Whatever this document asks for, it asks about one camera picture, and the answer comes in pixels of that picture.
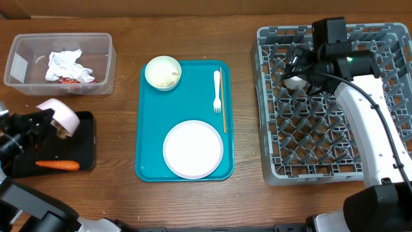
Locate white plastic cup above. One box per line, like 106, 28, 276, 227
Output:
283, 76, 307, 90

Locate pink bowl with cereal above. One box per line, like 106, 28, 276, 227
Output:
36, 99, 80, 137

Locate orange carrot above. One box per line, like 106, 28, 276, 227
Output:
35, 160, 80, 171

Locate red snack wrapper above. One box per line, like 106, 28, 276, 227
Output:
58, 77, 86, 84

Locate white tissue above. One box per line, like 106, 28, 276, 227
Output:
45, 49, 95, 83

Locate wooden chopstick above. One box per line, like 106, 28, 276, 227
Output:
220, 67, 227, 134

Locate white plastic fork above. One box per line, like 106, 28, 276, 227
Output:
213, 70, 221, 113

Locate white round plate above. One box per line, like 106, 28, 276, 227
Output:
162, 120, 224, 180

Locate white bowl with crumbs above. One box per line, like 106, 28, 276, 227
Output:
144, 55, 182, 91

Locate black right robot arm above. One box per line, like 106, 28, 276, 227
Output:
281, 17, 411, 231

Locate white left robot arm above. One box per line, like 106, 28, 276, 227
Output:
1, 108, 130, 232

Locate grey dishwasher rack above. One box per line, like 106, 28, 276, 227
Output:
251, 23, 411, 186

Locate spilled rice and peanuts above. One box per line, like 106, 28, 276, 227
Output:
51, 120, 68, 139

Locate black tray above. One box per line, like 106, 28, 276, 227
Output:
1, 111, 95, 179

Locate clear plastic bin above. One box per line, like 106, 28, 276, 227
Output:
3, 33, 117, 95

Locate teal serving tray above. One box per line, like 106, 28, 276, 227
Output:
135, 60, 235, 182

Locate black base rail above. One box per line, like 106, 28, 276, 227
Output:
135, 223, 304, 232

